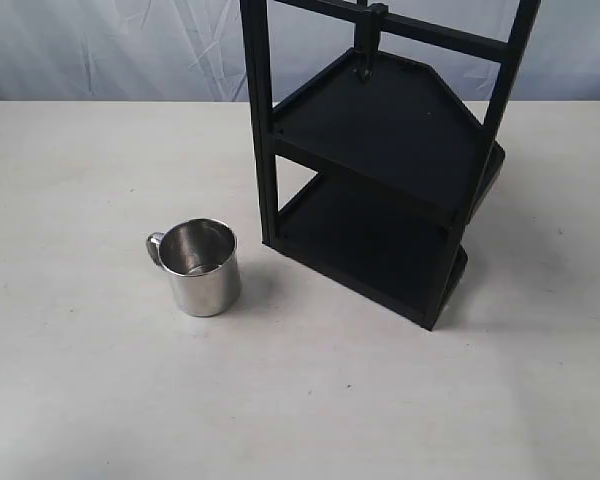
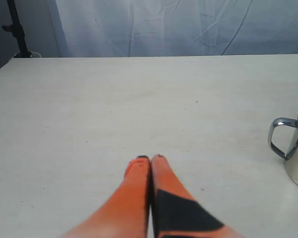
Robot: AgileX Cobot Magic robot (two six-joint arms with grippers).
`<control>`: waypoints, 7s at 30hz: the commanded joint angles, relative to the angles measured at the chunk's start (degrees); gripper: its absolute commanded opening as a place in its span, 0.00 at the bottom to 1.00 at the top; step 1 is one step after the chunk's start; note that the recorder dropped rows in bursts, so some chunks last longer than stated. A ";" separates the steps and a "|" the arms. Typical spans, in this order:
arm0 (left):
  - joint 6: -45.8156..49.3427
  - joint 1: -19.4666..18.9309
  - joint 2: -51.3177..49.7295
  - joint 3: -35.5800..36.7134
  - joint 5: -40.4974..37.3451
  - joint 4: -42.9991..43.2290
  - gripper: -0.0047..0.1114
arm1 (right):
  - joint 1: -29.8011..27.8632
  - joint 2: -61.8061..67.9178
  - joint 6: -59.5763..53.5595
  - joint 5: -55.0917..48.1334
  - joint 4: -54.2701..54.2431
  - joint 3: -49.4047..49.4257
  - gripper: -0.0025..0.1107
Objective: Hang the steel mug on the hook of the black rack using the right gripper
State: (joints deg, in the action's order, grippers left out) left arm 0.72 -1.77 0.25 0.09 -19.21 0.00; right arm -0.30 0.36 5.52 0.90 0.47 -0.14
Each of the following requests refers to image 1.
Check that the stainless steel mug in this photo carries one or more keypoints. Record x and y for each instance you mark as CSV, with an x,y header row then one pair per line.
x,y
199,257

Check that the black two-tier rack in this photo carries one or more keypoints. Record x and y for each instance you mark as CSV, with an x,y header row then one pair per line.
x,y
374,184

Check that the black hanging hook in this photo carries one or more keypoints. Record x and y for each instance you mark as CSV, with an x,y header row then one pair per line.
x,y
367,36

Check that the white backdrop cloth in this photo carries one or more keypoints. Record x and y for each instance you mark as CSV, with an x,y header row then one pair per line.
x,y
193,50

